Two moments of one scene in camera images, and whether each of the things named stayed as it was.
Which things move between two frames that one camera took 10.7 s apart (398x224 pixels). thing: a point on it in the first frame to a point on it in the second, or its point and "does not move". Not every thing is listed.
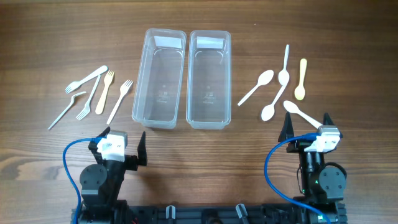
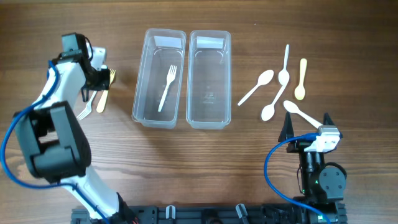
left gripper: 131,160 to 97,82
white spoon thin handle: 283,76 does not move
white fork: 124,88 to 170,77
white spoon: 268,111 does not move
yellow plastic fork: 108,79 does not move
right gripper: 296,146 does not move
